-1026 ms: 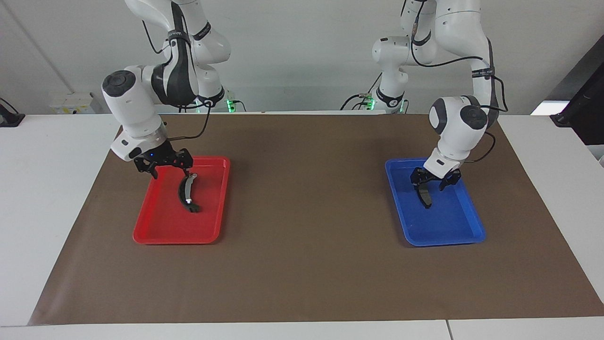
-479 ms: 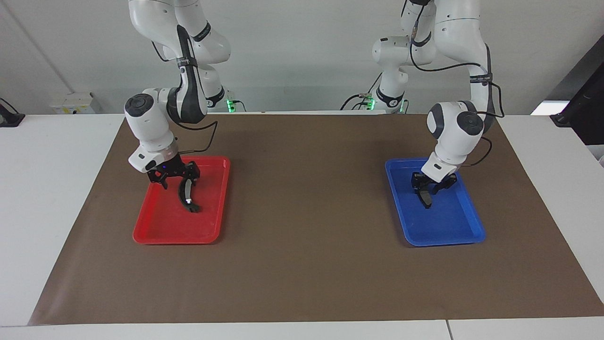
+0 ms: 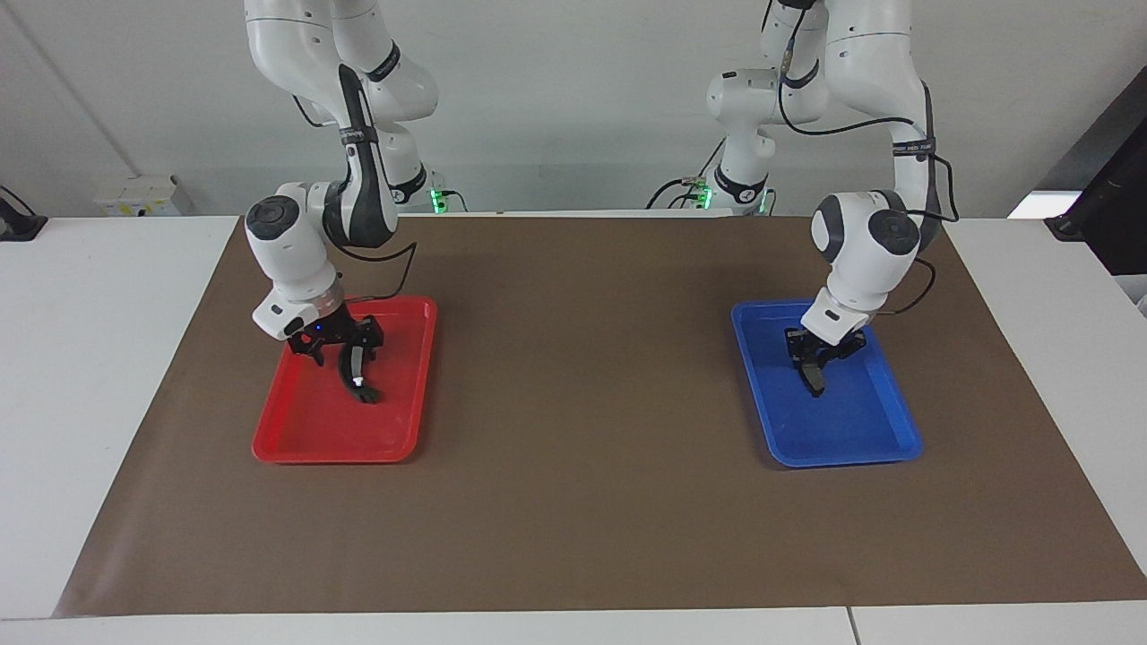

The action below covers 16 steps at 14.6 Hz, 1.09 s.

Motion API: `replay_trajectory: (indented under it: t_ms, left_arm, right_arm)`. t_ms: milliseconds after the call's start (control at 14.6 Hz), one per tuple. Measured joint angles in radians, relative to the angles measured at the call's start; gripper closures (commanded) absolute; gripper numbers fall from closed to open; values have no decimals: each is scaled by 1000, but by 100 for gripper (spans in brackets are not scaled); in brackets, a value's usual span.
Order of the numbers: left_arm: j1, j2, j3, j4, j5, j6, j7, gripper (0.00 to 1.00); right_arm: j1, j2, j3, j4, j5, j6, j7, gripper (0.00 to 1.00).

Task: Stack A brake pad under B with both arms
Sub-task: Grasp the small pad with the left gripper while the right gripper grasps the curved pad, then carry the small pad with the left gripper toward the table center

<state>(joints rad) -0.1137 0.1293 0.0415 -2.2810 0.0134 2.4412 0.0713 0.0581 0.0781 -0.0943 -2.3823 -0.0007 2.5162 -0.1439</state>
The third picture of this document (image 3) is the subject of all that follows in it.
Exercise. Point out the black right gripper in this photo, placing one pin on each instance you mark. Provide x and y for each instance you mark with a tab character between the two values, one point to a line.
336	333

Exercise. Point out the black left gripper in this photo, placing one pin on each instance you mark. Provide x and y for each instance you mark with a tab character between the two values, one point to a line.
824	351

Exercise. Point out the dark brake pad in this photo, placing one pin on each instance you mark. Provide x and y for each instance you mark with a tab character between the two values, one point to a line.
815	387

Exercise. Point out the curved brake shoe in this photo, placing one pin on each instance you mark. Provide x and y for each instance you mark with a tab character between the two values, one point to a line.
363	391

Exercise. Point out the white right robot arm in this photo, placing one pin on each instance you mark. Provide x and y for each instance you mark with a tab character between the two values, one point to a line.
287	251

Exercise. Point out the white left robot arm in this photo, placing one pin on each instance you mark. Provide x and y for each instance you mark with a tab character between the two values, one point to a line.
865	260

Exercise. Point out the blue plastic tray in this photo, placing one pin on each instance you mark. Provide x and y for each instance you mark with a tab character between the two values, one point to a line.
851	421

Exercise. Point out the red plastic tray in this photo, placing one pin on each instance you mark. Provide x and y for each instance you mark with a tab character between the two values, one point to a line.
305	421

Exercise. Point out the white flat panel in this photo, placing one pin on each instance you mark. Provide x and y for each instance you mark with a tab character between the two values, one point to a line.
1039	206

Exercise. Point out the brown paper table mat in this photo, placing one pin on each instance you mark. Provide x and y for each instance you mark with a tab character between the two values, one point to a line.
582	511

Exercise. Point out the large black equipment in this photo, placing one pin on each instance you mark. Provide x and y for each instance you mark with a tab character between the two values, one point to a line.
1111	206

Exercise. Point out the white wall socket box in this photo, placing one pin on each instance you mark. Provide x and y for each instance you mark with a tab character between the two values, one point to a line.
134	197

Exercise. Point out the black clamp bracket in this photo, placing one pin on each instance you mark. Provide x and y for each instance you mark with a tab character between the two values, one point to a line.
20	224

